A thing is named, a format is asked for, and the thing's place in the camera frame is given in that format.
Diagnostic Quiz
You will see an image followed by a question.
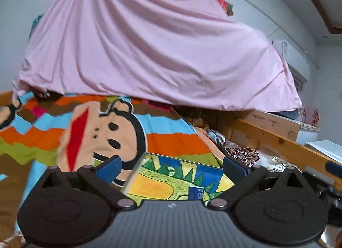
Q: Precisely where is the colourful open snack box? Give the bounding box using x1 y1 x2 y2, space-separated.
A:
121 153 234 204

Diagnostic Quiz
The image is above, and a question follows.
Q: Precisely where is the monkey print colourful blanket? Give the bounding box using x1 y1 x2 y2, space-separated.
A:
1 92 224 247

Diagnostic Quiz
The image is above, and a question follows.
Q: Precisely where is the white cabinet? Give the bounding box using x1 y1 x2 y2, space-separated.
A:
295 121 321 146

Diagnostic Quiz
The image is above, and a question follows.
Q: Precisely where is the pink draped sheet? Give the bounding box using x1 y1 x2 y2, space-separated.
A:
13 0 302 112

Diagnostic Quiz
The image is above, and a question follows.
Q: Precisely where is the wooden bed frame rail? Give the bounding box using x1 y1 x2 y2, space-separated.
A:
217 111 341 190

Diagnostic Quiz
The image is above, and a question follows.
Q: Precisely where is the white wall air conditioner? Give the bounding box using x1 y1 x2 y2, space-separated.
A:
272 40 310 83

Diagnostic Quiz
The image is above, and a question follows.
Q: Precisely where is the red floral wall decoration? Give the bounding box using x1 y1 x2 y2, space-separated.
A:
217 0 234 16

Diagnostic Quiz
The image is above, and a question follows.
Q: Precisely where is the teal patterned wall hanging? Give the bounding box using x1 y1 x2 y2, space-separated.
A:
28 14 43 40

